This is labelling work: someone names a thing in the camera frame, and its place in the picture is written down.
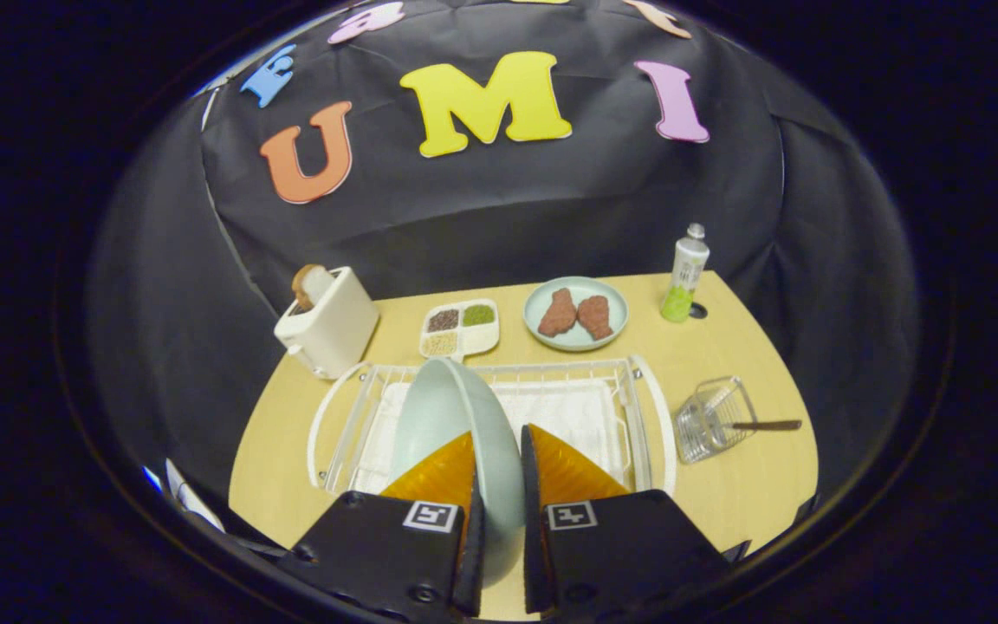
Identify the green and white bottle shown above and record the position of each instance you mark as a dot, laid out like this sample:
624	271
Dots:
685	277

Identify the white side desk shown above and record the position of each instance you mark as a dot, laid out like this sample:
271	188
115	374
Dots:
191	498

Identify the brown meat piece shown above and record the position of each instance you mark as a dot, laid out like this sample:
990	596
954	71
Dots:
595	317
558	314

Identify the white drain tray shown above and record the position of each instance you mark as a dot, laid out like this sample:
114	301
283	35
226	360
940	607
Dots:
568	416

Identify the brown bread slice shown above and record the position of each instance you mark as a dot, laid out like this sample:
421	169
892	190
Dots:
308	286

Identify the white divided grain tray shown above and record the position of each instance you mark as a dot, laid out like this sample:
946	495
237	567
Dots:
462	331

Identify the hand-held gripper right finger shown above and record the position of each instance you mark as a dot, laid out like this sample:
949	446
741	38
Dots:
534	537

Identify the pale green plate with meat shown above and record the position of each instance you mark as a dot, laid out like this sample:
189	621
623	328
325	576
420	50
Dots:
575	341

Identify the white toaster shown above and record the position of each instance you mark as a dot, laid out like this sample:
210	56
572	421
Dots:
334	334

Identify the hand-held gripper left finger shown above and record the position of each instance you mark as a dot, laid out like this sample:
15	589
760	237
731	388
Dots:
471	563

